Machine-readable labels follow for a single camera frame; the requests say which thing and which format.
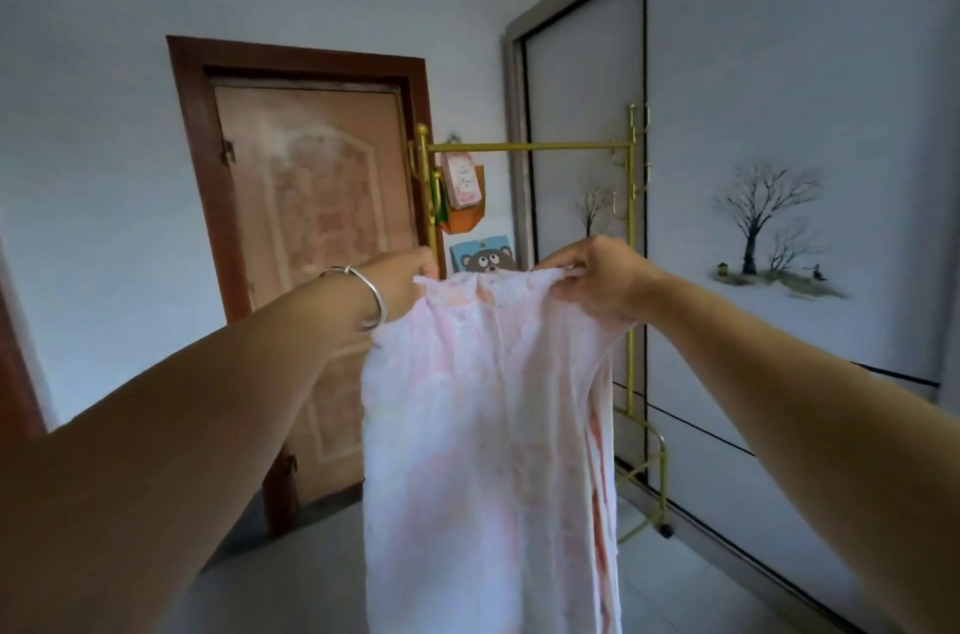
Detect person's left hand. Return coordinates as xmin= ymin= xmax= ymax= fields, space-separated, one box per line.
xmin=358 ymin=247 xmax=440 ymax=327

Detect person's right hand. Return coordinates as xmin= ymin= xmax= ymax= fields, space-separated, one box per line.
xmin=536 ymin=235 xmax=661 ymax=324

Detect gold metal clothes rack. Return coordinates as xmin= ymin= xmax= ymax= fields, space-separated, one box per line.
xmin=408 ymin=103 xmax=674 ymax=545

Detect pink and white towel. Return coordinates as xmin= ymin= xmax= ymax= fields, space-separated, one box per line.
xmin=361 ymin=268 xmax=635 ymax=634

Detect person's left forearm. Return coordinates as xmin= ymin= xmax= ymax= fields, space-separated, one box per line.
xmin=0 ymin=273 xmax=376 ymax=634

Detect person's right forearm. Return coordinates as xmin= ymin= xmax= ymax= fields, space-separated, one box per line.
xmin=637 ymin=273 xmax=960 ymax=634

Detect orange wall pocket organiser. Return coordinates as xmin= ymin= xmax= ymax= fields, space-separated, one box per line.
xmin=434 ymin=164 xmax=487 ymax=236

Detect blue bear picture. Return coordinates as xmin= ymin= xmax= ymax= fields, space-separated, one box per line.
xmin=448 ymin=234 xmax=519 ymax=275

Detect brown wooden door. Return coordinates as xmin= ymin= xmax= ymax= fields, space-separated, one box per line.
xmin=166 ymin=34 xmax=448 ymax=537
xmin=213 ymin=82 xmax=421 ymax=507

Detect white wardrobe with tree print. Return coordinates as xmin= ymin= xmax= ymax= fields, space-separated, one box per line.
xmin=502 ymin=0 xmax=960 ymax=634

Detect silver bangle bracelet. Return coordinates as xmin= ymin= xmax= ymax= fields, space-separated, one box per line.
xmin=320 ymin=265 xmax=388 ymax=333

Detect dark brown door frame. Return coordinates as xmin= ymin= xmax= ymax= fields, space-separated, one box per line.
xmin=0 ymin=288 xmax=48 ymax=444

